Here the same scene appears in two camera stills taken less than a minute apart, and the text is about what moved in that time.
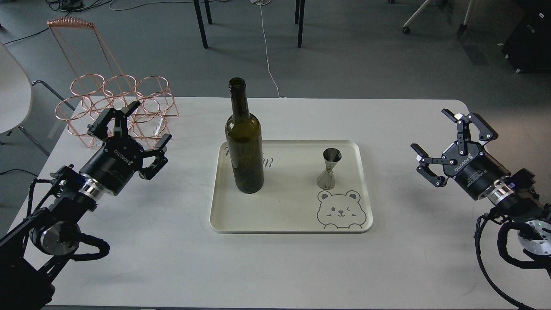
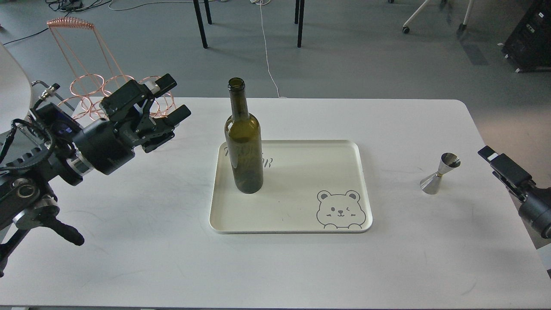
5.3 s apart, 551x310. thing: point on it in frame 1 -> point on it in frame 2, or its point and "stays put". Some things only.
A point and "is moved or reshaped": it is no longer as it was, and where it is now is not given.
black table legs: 209,18 stays put
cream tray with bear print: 291,201 stays put
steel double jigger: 326,180 is moved or reshaped
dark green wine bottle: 244,139 stays put
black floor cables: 69,6 stays put
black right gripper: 474,167 -> 537,209
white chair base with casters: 463,27 stays put
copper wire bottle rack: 99,84 stays put
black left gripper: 114,165 -> 105,145
